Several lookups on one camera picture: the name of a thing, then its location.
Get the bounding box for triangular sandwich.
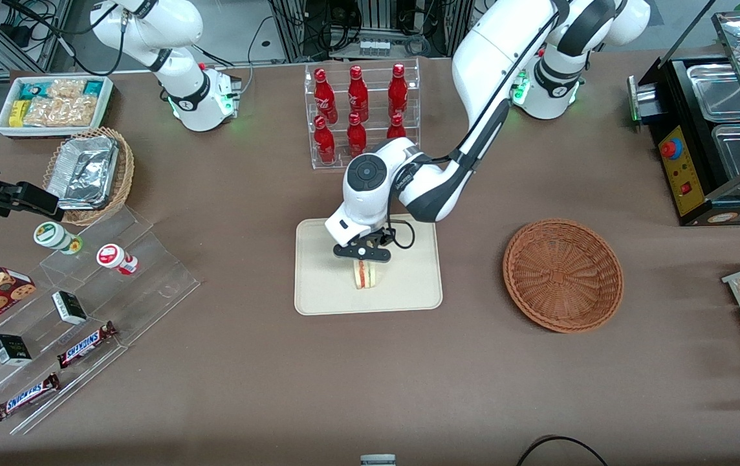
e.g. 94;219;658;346
351;260;381;291

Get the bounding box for beige plastic tray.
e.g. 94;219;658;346
294;213;444;316

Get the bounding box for light wicker basket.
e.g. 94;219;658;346
42;127;135;227

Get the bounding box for brown wicker basket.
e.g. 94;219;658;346
503;219;625;334

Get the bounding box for green lid yogurt cup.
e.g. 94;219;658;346
33;221;83;255

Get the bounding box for aluminium foil trays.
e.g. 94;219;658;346
46;135;119;210

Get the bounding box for white snack box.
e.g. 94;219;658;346
0;75;114;139

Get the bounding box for large clear cracker bag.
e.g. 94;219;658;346
23;94;98;128

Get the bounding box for red lid yogurt cup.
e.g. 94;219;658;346
96;243;140;276

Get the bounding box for small black box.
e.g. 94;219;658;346
0;333;33;367
51;290;89;326

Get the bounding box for small clear cracker bag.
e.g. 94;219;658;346
47;78;87;98

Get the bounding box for clear acrylic bottle rack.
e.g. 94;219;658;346
304;58;421;171

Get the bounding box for clear acrylic stepped shelf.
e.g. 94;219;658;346
0;205;202;436

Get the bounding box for snickers bar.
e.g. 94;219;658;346
0;373;61;422
56;321;119;369

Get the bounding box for black food warmer machine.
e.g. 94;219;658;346
627;10;740;227

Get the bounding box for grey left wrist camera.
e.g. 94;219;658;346
333;236;393;264

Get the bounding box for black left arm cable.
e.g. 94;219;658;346
380;0;571;251

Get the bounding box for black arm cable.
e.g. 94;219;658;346
0;0;126;77
380;0;571;251

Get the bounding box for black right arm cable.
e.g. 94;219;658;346
0;0;126;77

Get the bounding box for black cable loop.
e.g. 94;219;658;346
515;435;609;466

